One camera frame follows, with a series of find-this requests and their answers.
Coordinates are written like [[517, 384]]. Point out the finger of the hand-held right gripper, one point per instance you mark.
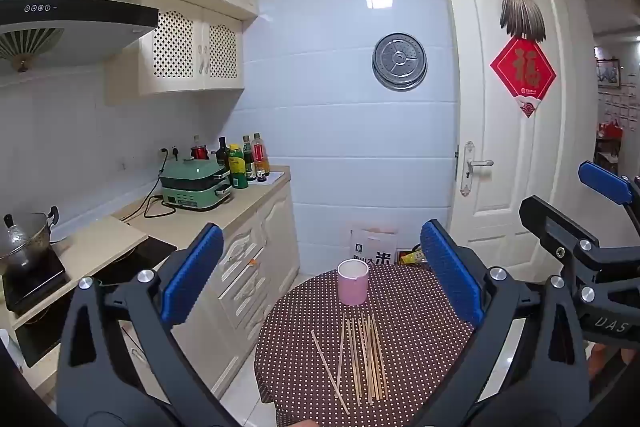
[[605, 181], [550, 219]]

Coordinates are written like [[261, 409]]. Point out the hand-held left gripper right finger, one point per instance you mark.
[[450, 279]]

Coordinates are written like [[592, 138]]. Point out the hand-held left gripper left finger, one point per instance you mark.
[[196, 279]]

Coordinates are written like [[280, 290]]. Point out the pink cup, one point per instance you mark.
[[353, 287]]

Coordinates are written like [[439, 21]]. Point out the bunch of wooden chopsticks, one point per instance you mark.
[[364, 357]]

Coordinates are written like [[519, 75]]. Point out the person's right hand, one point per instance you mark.
[[602, 359]]

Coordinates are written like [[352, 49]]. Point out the black tote bag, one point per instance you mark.
[[416, 249]]

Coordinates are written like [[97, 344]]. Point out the white door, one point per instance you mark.
[[500, 217]]

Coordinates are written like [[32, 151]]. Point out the red bag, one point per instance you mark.
[[610, 130]]

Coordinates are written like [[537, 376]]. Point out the black hob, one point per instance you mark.
[[145, 254]]

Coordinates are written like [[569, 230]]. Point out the cream base cabinet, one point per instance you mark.
[[260, 237]]

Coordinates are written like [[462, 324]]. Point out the white rice bag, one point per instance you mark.
[[370, 244]]

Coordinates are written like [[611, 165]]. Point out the green electric cooker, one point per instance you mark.
[[195, 187]]

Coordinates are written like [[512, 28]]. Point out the beige cutting board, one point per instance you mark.
[[100, 242]]

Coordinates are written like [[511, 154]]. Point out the yellow green bottle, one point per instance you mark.
[[238, 169]]

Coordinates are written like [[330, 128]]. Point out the small dark bottle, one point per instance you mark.
[[261, 176]]

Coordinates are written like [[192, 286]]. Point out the white paper sheet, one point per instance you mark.
[[274, 178]]

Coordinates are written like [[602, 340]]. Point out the clear bottle red label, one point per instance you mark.
[[199, 151]]

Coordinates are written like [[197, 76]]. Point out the dark olive oil bottle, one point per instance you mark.
[[222, 153]]

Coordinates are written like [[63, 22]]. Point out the dark bottle green label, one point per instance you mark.
[[248, 159]]

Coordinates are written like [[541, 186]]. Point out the red diamond door decoration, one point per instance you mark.
[[523, 74]]

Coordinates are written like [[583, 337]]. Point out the orange bottle red label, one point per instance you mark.
[[259, 154]]

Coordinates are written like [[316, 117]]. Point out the black induction cooker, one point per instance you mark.
[[35, 282]]

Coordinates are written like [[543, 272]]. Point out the metal wok with lid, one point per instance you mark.
[[22, 234]]

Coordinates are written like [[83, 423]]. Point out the feather fan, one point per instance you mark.
[[522, 14]]

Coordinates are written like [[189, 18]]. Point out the round metal steamer rack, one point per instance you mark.
[[399, 62]]

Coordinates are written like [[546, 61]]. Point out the cream lattice door cabinet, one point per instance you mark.
[[175, 47]]

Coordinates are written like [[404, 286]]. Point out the black range hood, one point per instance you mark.
[[75, 14]]

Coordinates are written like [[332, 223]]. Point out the wall picture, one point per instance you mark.
[[607, 74]]

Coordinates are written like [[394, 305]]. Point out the wall outlet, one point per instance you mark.
[[169, 152]]

